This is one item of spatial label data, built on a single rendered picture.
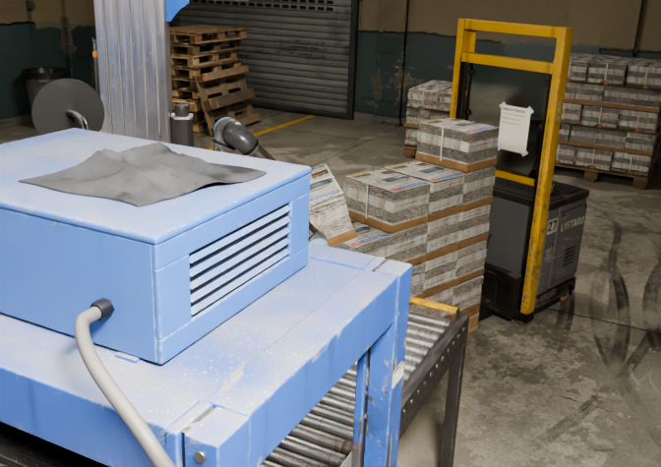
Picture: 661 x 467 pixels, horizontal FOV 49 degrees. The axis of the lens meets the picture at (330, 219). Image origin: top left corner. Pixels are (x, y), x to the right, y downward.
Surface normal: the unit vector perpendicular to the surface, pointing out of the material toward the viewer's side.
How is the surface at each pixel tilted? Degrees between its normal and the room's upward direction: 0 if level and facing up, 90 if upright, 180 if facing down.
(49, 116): 90
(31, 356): 0
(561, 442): 0
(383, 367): 90
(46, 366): 0
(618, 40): 90
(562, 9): 90
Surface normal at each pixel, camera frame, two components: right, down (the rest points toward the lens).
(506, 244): -0.73, 0.20
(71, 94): 0.47, 0.30
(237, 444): 0.89, 0.18
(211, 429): 0.04, -0.94
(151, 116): 0.14, 0.32
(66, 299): -0.45, 0.28
